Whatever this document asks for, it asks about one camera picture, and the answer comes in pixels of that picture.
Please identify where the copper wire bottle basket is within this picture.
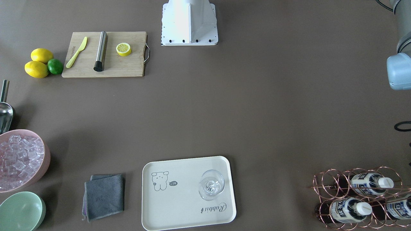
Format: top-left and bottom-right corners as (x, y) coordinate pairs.
(311, 166), (410, 231)

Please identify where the tea bottle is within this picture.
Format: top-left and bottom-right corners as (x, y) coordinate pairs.
(335, 173), (394, 197)
(315, 197), (372, 224)
(385, 193), (411, 219)

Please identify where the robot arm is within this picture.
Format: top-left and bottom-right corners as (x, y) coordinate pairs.
(387, 0), (411, 90)

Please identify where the clear wine glass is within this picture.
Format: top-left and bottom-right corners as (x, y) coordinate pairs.
(198, 169), (225, 201)

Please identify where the cream tray with bear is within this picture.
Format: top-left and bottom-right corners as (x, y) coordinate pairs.
(142, 156), (237, 231)

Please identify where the bamboo cutting board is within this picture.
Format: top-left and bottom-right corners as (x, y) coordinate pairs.
(62, 31), (149, 78)

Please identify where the half lemon slice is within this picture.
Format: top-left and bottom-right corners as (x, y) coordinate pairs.
(116, 42), (132, 57)

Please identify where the grey folded cloth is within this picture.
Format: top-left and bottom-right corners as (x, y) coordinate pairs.
(82, 174), (125, 222)

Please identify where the yellow plastic knife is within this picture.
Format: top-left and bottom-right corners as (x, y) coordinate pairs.
(66, 37), (88, 68)

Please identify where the green lime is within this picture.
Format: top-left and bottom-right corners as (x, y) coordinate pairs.
(47, 58), (64, 75)

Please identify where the lower whole lemon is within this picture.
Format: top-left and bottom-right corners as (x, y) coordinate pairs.
(24, 61), (49, 78)

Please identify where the whole lemon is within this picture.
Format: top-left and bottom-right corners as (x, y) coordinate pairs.
(31, 48), (54, 64)
(24, 61), (49, 78)

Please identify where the upper whole lemon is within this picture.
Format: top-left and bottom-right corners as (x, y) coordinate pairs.
(31, 48), (54, 64)

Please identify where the pink bowl of ice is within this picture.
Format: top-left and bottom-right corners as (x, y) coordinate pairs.
(0, 130), (50, 193)

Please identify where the steel ice scoop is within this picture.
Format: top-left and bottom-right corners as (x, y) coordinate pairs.
(0, 80), (14, 134)

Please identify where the mint green bowl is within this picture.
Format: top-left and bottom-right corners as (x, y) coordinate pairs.
(0, 191), (46, 231)

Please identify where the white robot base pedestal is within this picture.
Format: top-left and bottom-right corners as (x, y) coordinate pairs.
(161, 0), (219, 46)

